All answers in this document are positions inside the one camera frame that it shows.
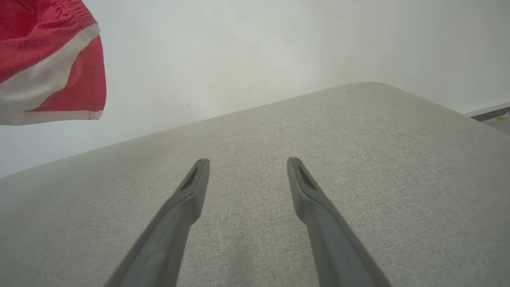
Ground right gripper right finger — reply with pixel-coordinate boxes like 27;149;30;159
287;157;393;287

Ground wall baseboard strip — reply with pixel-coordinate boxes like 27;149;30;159
464;102;510;122

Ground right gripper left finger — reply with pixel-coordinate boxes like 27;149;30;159
104;158;210;287

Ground red shorts with white stripe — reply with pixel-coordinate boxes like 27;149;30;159
0;0;107;126

